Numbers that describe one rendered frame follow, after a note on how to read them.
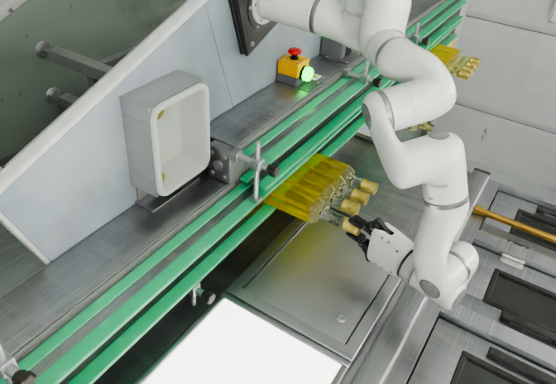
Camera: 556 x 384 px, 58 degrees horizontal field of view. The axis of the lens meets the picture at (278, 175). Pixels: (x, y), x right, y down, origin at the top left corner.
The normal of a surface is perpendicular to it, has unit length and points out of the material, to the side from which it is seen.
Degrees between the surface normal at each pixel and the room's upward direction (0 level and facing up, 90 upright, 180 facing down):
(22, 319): 90
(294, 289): 90
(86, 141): 0
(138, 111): 90
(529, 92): 90
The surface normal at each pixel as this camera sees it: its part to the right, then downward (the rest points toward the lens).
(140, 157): -0.54, 0.47
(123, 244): 0.06, -0.81
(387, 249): -0.73, 0.27
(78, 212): 0.84, 0.36
